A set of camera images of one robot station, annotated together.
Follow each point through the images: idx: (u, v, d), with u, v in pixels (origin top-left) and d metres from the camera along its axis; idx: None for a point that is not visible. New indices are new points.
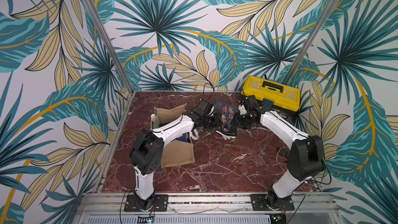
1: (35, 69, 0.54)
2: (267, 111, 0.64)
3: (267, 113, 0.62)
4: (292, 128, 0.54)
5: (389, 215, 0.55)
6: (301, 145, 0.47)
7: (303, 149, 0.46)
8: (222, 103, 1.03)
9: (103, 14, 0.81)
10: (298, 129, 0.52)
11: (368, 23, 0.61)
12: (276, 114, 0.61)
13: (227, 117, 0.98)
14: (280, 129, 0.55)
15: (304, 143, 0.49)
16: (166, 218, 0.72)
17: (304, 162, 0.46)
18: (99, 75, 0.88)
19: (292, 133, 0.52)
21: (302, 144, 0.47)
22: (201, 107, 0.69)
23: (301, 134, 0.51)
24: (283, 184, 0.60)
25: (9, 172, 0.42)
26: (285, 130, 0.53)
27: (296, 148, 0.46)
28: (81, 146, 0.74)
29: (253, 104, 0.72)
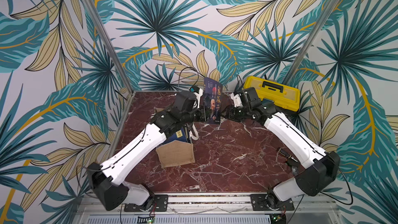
1: (35, 70, 0.54)
2: (278, 120, 0.52)
3: (279, 122, 0.51)
4: (307, 144, 0.46)
5: (389, 215, 0.54)
6: (321, 168, 0.41)
7: (323, 172, 0.41)
8: (211, 84, 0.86)
9: (103, 14, 0.81)
10: (314, 145, 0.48)
11: (368, 24, 0.61)
12: (289, 124, 0.51)
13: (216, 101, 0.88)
14: (293, 142, 0.47)
15: (323, 166, 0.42)
16: (166, 218, 0.72)
17: (321, 183, 0.42)
18: (99, 76, 0.88)
19: (308, 150, 0.45)
21: (321, 167, 0.41)
22: (177, 105, 0.50)
23: (318, 152, 0.44)
24: (286, 191, 0.58)
25: (9, 171, 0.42)
26: (300, 146, 0.46)
27: (315, 171, 0.41)
28: (81, 147, 0.74)
29: (254, 103, 0.59)
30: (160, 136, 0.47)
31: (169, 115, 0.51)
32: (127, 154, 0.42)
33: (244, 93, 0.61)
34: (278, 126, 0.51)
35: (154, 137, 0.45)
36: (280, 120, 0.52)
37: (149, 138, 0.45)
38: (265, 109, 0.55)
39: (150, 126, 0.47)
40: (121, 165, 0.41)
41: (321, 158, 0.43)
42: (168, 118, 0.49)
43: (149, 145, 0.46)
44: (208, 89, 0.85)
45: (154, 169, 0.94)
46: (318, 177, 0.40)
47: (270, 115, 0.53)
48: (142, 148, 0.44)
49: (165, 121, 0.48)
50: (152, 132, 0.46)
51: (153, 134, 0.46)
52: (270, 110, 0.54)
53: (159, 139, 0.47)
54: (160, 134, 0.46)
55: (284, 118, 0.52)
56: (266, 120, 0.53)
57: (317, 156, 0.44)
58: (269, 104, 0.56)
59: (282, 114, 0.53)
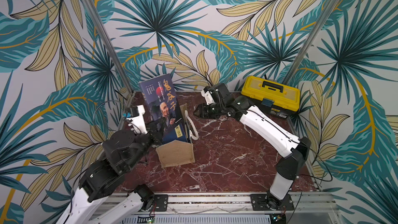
1: (34, 70, 0.54)
2: (254, 113, 0.52)
3: (254, 116, 0.51)
4: (283, 134, 0.48)
5: (389, 215, 0.55)
6: (297, 156, 0.44)
7: (300, 159, 0.44)
8: (150, 87, 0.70)
9: (102, 14, 0.81)
10: (288, 135, 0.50)
11: (368, 24, 0.61)
12: (265, 117, 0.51)
13: (168, 102, 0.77)
14: (269, 134, 0.48)
15: (299, 153, 0.51)
16: (166, 218, 0.72)
17: (300, 167, 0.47)
18: (99, 75, 0.88)
19: (284, 140, 0.47)
21: (298, 155, 0.44)
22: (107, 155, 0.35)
23: (294, 141, 0.47)
24: (279, 186, 0.59)
25: (9, 171, 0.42)
26: (277, 138, 0.47)
27: (294, 159, 0.43)
28: (81, 147, 0.74)
29: (226, 99, 0.58)
30: (91, 204, 0.37)
31: (101, 171, 0.39)
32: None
33: (215, 89, 0.57)
34: (254, 121, 0.50)
35: (83, 208, 0.37)
36: (255, 114, 0.52)
37: (78, 210, 0.37)
38: (239, 104, 0.53)
39: (78, 192, 0.38)
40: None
41: (297, 146, 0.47)
42: (99, 178, 0.38)
43: (84, 214, 0.38)
44: (150, 97, 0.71)
45: (154, 169, 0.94)
46: (297, 164, 0.43)
47: (245, 110, 0.52)
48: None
49: (95, 180, 0.37)
50: (82, 201, 0.37)
51: (83, 202, 0.37)
52: (244, 104, 0.54)
53: (95, 204, 0.38)
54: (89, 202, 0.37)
55: (258, 111, 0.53)
56: (242, 116, 0.52)
57: (293, 145, 0.46)
58: (241, 99, 0.55)
59: (255, 108, 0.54)
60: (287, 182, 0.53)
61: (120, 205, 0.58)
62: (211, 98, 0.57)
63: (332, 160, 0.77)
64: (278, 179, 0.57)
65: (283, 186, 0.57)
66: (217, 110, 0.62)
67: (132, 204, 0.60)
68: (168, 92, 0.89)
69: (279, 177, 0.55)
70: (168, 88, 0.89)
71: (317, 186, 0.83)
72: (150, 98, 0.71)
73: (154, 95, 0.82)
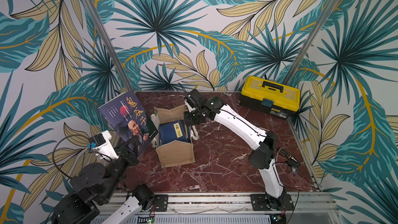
1: (35, 70, 0.54)
2: (226, 112, 0.55)
3: (226, 115, 0.55)
4: (252, 129, 0.53)
5: (389, 215, 0.55)
6: (264, 148, 0.49)
7: (266, 150, 0.49)
8: (111, 109, 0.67)
9: (102, 14, 0.81)
10: (257, 129, 0.53)
11: (368, 24, 0.61)
12: (236, 114, 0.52)
13: (137, 120, 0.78)
14: (240, 130, 0.53)
15: (265, 144, 0.57)
16: (165, 218, 0.72)
17: (267, 158, 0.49)
18: (99, 76, 0.88)
19: (252, 134, 0.52)
21: (265, 146, 0.50)
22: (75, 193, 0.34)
23: (261, 134, 0.52)
24: (269, 184, 0.62)
25: (9, 171, 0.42)
26: (246, 133, 0.52)
27: (263, 152, 0.49)
28: (81, 147, 0.74)
29: (201, 101, 0.61)
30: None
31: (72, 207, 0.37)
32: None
33: (188, 96, 0.62)
34: (227, 120, 0.54)
35: None
36: (227, 112, 0.55)
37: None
38: (212, 104, 0.57)
39: None
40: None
41: (264, 139, 0.51)
42: (69, 213, 0.36)
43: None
44: (115, 119, 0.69)
45: (154, 170, 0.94)
46: (265, 155, 0.48)
47: (218, 110, 0.56)
48: None
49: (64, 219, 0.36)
50: None
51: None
52: (217, 103, 0.57)
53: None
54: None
55: (229, 109, 0.56)
56: (215, 116, 0.56)
57: (261, 138, 0.52)
58: (214, 98, 0.58)
59: (228, 107, 0.57)
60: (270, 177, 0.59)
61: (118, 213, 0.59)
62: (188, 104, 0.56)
63: (332, 160, 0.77)
64: (263, 174, 0.60)
65: (270, 182, 0.60)
66: (197, 114, 0.65)
67: (130, 208, 0.61)
68: (134, 109, 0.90)
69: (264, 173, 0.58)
70: (132, 104, 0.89)
71: (317, 186, 0.83)
72: (114, 120, 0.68)
73: (118, 116, 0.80)
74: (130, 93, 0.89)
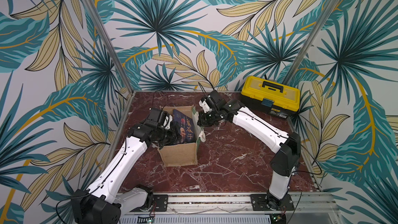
1: (35, 70, 0.54)
2: (244, 113, 0.55)
3: (245, 116, 0.55)
4: (272, 130, 0.50)
5: (389, 215, 0.55)
6: (286, 150, 0.46)
7: (289, 154, 0.45)
8: (179, 114, 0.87)
9: (103, 14, 0.81)
10: (277, 130, 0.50)
11: (368, 24, 0.61)
12: (254, 116, 0.55)
13: (187, 130, 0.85)
14: (259, 131, 0.51)
15: (289, 148, 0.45)
16: (166, 218, 0.72)
17: (290, 165, 0.48)
18: (99, 75, 0.88)
19: (273, 136, 0.49)
21: (287, 149, 0.46)
22: (153, 117, 0.57)
23: (282, 136, 0.49)
24: (277, 186, 0.60)
25: (9, 172, 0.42)
26: (266, 134, 0.50)
27: (283, 154, 0.45)
28: (81, 147, 0.74)
29: (219, 103, 0.62)
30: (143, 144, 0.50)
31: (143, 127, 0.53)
32: (113, 171, 0.43)
33: (209, 96, 0.63)
34: (244, 121, 0.54)
35: (136, 147, 0.48)
36: (245, 114, 0.55)
37: (131, 150, 0.47)
38: (230, 106, 0.58)
39: (130, 139, 0.49)
40: (110, 181, 0.41)
41: (285, 142, 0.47)
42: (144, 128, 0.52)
43: (133, 157, 0.48)
44: (177, 118, 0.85)
45: (154, 169, 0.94)
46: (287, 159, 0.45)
47: (236, 111, 0.56)
48: (126, 162, 0.45)
49: (141, 130, 0.51)
50: (133, 144, 0.48)
51: (134, 144, 0.48)
52: (235, 106, 0.58)
53: (142, 148, 0.50)
54: (141, 142, 0.49)
55: (247, 111, 0.56)
56: (233, 117, 0.56)
57: (282, 139, 0.48)
58: (232, 101, 0.59)
59: (245, 108, 0.57)
60: (284, 180, 0.54)
61: (131, 191, 0.60)
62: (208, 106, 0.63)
63: (332, 160, 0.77)
64: (275, 178, 0.58)
65: (280, 184, 0.58)
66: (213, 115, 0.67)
67: (139, 191, 0.62)
68: (187, 126, 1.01)
69: (275, 176, 0.56)
70: (189, 125, 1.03)
71: (317, 186, 0.83)
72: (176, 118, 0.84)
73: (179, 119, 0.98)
74: (190, 120, 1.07)
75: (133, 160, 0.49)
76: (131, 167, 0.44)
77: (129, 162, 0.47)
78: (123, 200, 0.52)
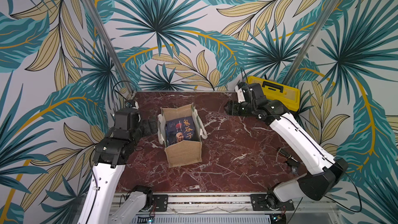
1: (35, 70, 0.54)
2: (287, 121, 0.48)
3: (287, 124, 0.47)
4: (317, 150, 0.44)
5: (388, 215, 0.55)
6: (329, 176, 0.40)
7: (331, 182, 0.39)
8: (173, 122, 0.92)
9: (103, 14, 0.81)
10: (324, 152, 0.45)
11: (368, 24, 0.61)
12: (298, 127, 0.47)
13: (185, 132, 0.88)
14: (300, 146, 0.45)
15: (332, 174, 0.45)
16: (166, 218, 0.72)
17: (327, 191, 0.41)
18: (99, 76, 0.88)
19: (316, 156, 0.43)
21: (330, 176, 0.40)
22: (121, 126, 0.45)
23: (328, 160, 0.42)
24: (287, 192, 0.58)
25: (9, 172, 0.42)
26: (309, 152, 0.43)
27: (325, 180, 0.39)
28: (81, 147, 0.74)
29: (260, 101, 0.55)
30: (115, 169, 0.40)
31: (111, 143, 0.42)
32: (91, 214, 0.36)
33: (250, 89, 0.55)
34: (286, 129, 0.47)
35: (109, 177, 0.39)
36: (288, 122, 0.48)
37: (105, 181, 0.38)
38: (273, 109, 0.50)
39: (98, 168, 0.39)
40: None
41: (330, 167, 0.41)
42: (113, 145, 0.41)
43: (109, 189, 0.40)
44: (171, 128, 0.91)
45: (154, 170, 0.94)
46: (326, 186, 0.39)
47: (278, 116, 0.49)
48: (102, 199, 0.38)
49: (111, 150, 0.40)
50: (104, 174, 0.39)
51: (106, 174, 0.39)
52: (277, 110, 0.50)
53: (117, 172, 0.41)
54: (113, 169, 0.39)
55: (292, 120, 0.48)
56: (273, 122, 0.49)
57: (327, 164, 0.42)
58: (276, 103, 0.51)
59: (290, 115, 0.49)
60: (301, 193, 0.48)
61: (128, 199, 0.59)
62: (244, 97, 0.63)
63: None
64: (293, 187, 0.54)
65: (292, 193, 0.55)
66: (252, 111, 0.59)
67: (137, 196, 0.62)
68: (186, 126, 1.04)
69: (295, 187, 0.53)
70: (189, 123, 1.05)
71: None
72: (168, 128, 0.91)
73: (173, 128, 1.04)
74: (190, 117, 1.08)
75: (111, 191, 0.41)
76: (111, 197, 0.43)
77: (107, 196, 0.39)
78: (121, 216, 0.50)
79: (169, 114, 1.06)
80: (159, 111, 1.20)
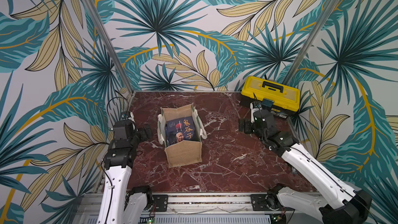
1: (35, 70, 0.54)
2: (297, 152, 0.49)
3: (298, 155, 0.49)
4: (333, 181, 0.43)
5: (388, 215, 0.55)
6: (352, 210, 0.38)
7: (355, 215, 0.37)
8: (173, 122, 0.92)
9: (103, 14, 0.81)
10: (341, 184, 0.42)
11: (368, 24, 0.61)
12: (310, 158, 0.48)
13: (185, 132, 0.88)
14: (315, 178, 0.44)
15: (355, 209, 0.43)
16: (166, 218, 0.72)
17: None
18: (99, 76, 0.88)
19: (333, 188, 0.42)
21: (353, 209, 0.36)
22: (121, 136, 0.52)
23: (347, 192, 0.41)
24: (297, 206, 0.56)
25: (9, 172, 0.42)
26: (326, 184, 0.43)
27: (346, 214, 0.37)
28: (81, 147, 0.74)
29: (270, 132, 0.56)
30: (126, 168, 0.48)
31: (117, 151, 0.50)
32: (110, 209, 0.41)
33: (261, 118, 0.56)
34: (298, 160, 0.48)
35: (122, 174, 0.46)
36: (299, 153, 0.49)
37: (118, 180, 0.45)
38: (281, 140, 0.53)
39: (111, 171, 0.46)
40: (112, 220, 0.39)
41: (351, 200, 0.40)
42: (119, 152, 0.49)
43: (123, 186, 0.46)
44: (171, 127, 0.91)
45: (154, 170, 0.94)
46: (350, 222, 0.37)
47: (288, 148, 0.51)
48: (118, 195, 0.43)
49: (118, 156, 0.48)
50: (117, 174, 0.45)
51: (118, 173, 0.46)
52: (287, 140, 0.52)
53: (127, 172, 0.48)
54: (124, 168, 0.47)
55: (302, 150, 0.50)
56: (284, 153, 0.51)
57: (346, 196, 0.40)
58: (285, 133, 0.55)
59: (300, 146, 0.51)
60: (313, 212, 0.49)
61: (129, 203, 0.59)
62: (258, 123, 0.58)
63: (332, 160, 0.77)
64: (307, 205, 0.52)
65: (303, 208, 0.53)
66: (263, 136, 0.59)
67: (137, 197, 0.61)
68: (186, 126, 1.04)
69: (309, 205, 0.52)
70: (189, 123, 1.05)
71: None
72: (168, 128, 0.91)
73: (173, 127, 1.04)
74: (190, 117, 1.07)
75: (124, 189, 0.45)
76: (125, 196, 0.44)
77: (121, 193, 0.45)
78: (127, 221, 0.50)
79: (169, 114, 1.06)
80: (159, 111, 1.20)
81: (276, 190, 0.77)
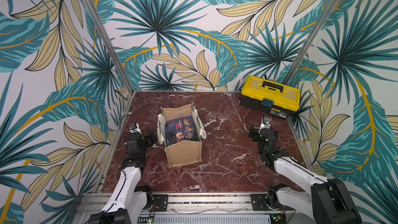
1: (35, 70, 0.54)
2: (284, 159, 0.61)
3: (283, 162, 0.60)
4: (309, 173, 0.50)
5: (388, 215, 0.55)
6: (321, 190, 0.43)
7: (324, 194, 0.43)
8: (173, 122, 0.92)
9: (103, 14, 0.81)
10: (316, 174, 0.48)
11: (368, 24, 0.61)
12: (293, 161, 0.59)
13: (185, 132, 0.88)
14: (297, 175, 0.52)
15: (324, 188, 0.46)
16: (166, 218, 0.72)
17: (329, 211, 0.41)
18: (99, 75, 0.88)
19: (308, 177, 0.49)
21: (321, 188, 0.44)
22: (132, 149, 0.63)
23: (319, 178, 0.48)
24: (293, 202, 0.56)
25: (9, 171, 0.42)
26: (302, 175, 0.51)
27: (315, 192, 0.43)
28: (81, 146, 0.74)
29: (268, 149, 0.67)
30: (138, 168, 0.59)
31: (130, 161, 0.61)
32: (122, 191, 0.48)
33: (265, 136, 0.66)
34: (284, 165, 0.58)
35: (134, 170, 0.57)
36: (284, 160, 0.61)
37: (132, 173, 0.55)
38: (273, 155, 0.66)
39: (127, 169, 0.57)
40: (122, 198, 0.46)
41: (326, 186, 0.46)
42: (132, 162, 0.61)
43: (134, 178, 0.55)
44: (171, 127, 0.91)
45: (154, 169, 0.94)
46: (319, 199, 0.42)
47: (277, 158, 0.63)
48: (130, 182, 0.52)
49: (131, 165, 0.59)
50: (131, 169, 0.57)
51: (131, 169, 0.57)
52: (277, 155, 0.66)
53: (138, 172, 0.58)
54: (137, 168, 0.58)
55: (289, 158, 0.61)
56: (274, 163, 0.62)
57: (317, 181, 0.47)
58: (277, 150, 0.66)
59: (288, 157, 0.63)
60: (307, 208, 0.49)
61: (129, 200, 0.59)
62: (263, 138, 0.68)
63: (332, 160, 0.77)
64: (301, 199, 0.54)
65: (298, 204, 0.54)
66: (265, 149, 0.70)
67: (137, 195, 0.62)
68: (186, 126, 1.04)
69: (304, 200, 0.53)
70: (189, 123, 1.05)
71: None
72: (168, 128, 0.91)
73: (173, 127, 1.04)
74: (190, 117, 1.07)
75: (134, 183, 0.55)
76: (134, 187, 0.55)
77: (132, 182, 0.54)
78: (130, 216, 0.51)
79: (169, 114, 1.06)
80: (159, 111, 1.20)
81: (277, 188, 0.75)
